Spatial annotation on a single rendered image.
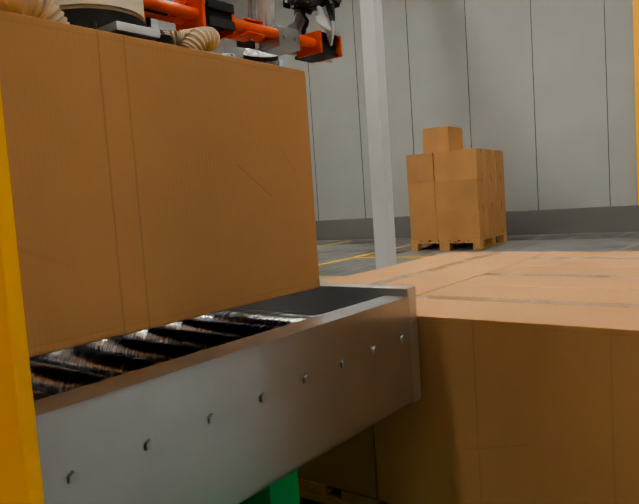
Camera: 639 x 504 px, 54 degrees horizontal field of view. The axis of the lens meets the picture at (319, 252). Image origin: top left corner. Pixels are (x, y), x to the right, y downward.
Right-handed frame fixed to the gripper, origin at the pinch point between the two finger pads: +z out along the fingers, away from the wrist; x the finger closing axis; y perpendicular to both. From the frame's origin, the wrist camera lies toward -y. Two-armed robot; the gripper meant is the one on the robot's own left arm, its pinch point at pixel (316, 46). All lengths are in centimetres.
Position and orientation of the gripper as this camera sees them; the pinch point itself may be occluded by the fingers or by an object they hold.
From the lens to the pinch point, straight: 157.9
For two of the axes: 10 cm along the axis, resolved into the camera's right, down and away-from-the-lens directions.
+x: 7.8, 0.0, -6.3
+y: -6.2, 1.1, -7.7
